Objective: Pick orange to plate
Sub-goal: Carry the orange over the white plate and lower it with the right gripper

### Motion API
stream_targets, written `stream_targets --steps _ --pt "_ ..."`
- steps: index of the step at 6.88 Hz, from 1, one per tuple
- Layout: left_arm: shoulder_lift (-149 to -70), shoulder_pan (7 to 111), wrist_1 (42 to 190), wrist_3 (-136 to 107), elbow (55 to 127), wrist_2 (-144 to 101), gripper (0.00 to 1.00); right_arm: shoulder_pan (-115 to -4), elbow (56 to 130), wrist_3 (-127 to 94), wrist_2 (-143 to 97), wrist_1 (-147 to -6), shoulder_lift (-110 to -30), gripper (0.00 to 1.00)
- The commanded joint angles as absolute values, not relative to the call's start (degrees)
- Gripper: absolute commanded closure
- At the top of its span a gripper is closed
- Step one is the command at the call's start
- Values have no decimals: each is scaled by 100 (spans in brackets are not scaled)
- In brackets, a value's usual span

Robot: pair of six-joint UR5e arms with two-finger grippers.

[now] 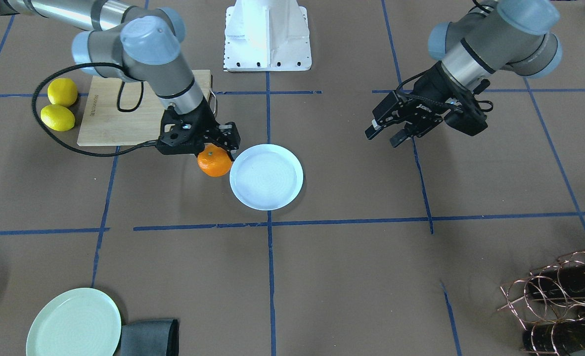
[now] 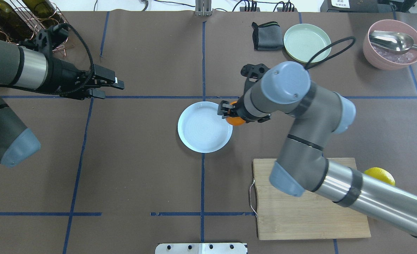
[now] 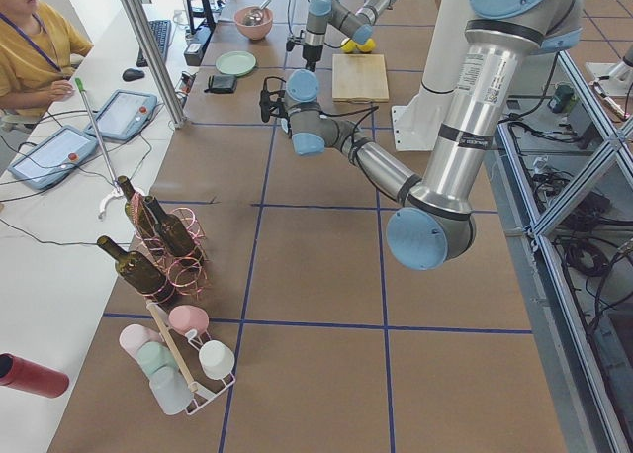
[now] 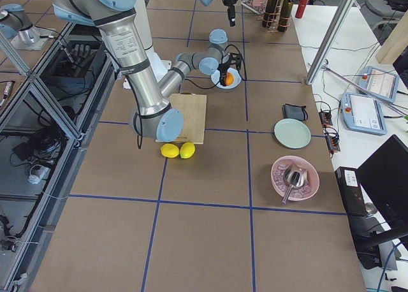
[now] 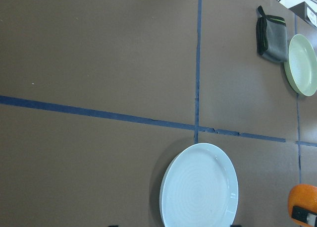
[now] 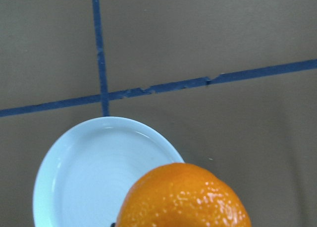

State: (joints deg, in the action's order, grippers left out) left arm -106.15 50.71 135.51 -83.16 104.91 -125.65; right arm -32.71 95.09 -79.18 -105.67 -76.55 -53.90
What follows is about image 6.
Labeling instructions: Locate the orange mandarin fruit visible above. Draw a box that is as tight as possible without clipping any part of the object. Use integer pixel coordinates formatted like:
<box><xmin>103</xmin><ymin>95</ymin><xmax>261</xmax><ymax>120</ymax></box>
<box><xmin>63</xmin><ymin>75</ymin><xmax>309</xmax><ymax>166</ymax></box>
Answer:
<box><xmin>115</xmin><ymin>163</ymin><xmax>252</xmax><ymax>227</ymax></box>

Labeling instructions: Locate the light blue plate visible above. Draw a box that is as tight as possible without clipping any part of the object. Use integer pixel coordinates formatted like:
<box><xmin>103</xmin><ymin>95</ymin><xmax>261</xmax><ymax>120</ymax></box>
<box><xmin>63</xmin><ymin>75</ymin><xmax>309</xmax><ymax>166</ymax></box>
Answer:
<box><xmin>33</xmin><ymin>116</ymin><xmax>183</xmax><ymax>227</ymax></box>

